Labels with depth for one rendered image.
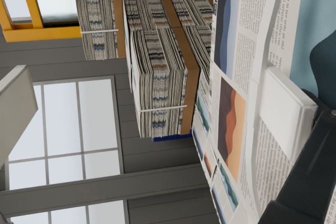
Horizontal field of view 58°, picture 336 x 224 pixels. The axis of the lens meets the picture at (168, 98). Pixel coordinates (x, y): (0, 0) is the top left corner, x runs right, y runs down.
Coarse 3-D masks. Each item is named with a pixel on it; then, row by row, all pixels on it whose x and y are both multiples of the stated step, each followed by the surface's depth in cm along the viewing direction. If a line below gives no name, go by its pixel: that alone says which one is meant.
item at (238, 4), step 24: (216, 0) 32; (240, 0) 26; (264, 0) 21; (216, 24) 33; (240, 24) 26; (216, 48) 33; (240, 48) 26; (216, 72) 34; (240, 72) 27; (216, 96) 34; (240, 96) 27; (216, 120) 35; (240, 120) 28; (216, 144) 36; (240, 144) 28; (240, 168) 29; (240, 192) 29
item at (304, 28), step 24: (288, 0) 18; (312, 0) 16; (288, 24) 19; (312, 24) 16; (288, 48) 19; (312, 48) 17; (288, 72) 19; (312, 72) 17; (264, 144) 23; (264, 168) 24; (288, 168) 21; (264, 192) 24
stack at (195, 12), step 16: (176, 0) 148; (192, 0) 149; (208, 0) 149; (192, 16) 138; (208, 16) 137; (192, 32) 128; (208, 32) 129; (192, 48) 120; (208, 48) 120; (208, 64) 113; (208, 80) 106; (208, 96) 104; (208, 112) 107; (192, 128) 133; (208, 128) 109; (208, 144) 111; (208, 160) 113; (208, 176) 116; (224, 176) 97; (224, 192) 99; (224, 208) 100; (240, 208) 86
